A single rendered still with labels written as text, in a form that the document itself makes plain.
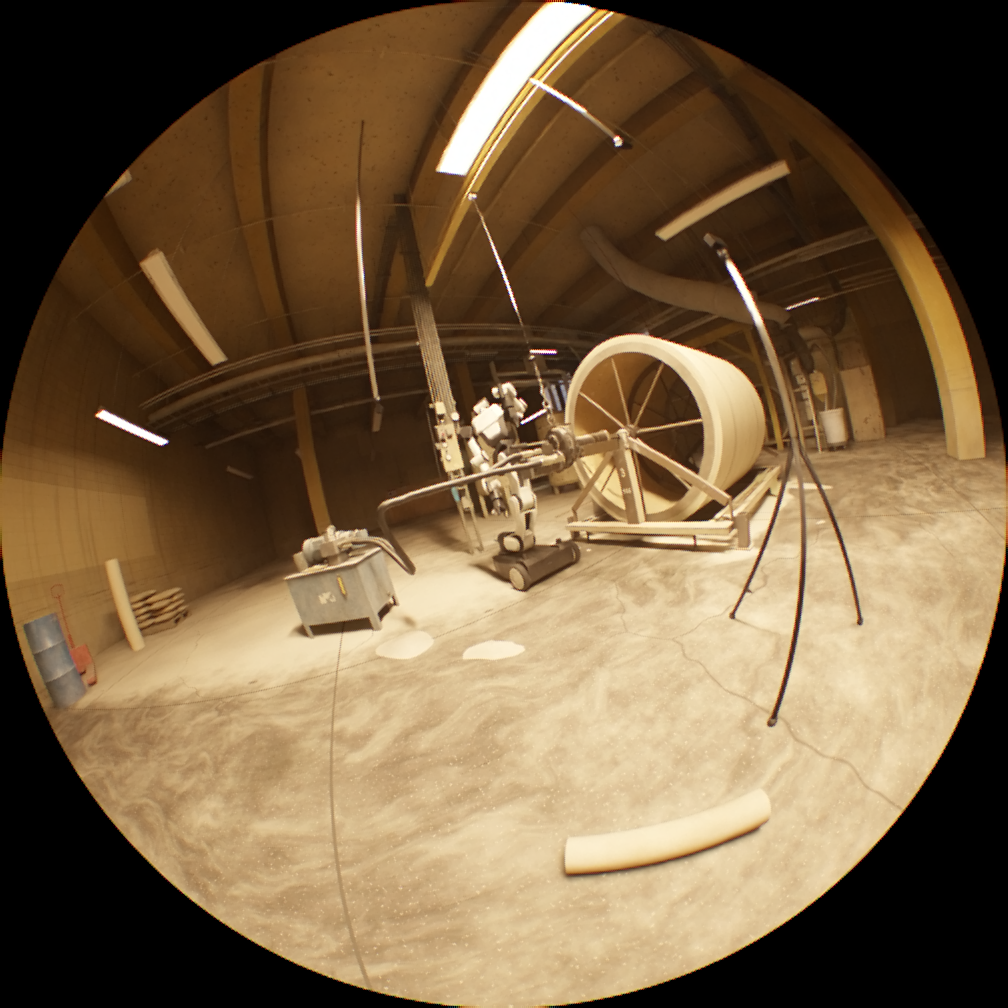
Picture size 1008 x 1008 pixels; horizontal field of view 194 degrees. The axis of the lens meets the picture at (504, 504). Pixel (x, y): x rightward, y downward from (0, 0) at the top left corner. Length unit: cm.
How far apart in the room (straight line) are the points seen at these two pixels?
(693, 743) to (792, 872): 51
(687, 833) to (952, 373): 477
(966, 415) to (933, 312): 113
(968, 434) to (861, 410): 340
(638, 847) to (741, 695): 58
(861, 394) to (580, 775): 749
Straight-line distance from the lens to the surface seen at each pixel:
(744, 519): 211
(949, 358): 489
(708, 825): 76
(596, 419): 343
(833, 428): 642
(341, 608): 232
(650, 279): 733
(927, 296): 498
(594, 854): 73
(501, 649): 148
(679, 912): 81
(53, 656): 447
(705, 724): 101
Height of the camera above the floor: 80
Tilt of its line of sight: 4 degrees down
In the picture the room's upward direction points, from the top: 15 degrees counter-clockwise
